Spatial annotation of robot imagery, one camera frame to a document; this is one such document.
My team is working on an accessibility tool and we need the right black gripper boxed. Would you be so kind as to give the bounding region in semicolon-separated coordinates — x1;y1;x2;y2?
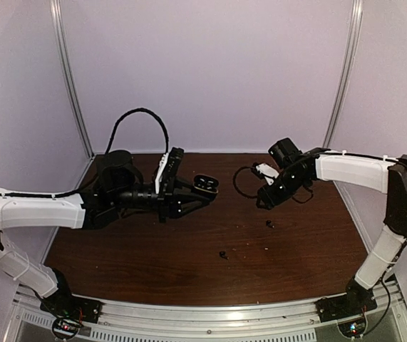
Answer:
257;169;309;209

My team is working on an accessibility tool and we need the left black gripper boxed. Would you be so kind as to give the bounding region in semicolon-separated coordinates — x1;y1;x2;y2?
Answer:
110;175;210;223

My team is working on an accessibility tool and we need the black earbud charging case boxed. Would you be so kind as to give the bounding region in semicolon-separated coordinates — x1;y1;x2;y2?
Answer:
193;175;220;195

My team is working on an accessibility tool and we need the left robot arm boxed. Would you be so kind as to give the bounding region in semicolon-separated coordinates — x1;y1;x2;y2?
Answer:
0;147;219;318

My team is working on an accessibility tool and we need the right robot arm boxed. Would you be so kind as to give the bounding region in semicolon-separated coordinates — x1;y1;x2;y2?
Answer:
253;138;407;315

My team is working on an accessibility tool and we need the right black cable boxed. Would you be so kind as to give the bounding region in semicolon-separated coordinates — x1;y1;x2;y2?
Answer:
232;151;407;342

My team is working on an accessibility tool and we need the black cable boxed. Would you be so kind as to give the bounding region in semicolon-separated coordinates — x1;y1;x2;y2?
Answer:
232;151;407;342
0;108;172;207

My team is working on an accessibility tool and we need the left black cable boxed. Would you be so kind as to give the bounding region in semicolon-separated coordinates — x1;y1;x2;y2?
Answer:
0;108;172;207

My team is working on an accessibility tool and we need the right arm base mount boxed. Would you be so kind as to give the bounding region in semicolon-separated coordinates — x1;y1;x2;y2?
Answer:
315;294;378;339

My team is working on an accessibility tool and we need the aluminium front rail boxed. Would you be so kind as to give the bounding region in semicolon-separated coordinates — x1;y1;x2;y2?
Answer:
9;284;407;342

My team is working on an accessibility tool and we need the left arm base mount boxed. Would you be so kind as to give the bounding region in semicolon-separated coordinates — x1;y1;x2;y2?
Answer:
39;296;102;341

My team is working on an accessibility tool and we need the right aluminium post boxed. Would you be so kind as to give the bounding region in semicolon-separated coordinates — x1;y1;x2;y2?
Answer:
322;0;364;150

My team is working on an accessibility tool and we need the aluminium post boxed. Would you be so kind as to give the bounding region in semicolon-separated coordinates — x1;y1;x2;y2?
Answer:
48;0;96;157
322;0;364;150

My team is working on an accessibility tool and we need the left aluminium post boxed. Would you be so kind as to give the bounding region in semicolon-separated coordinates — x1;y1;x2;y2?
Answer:
48;0;96;157

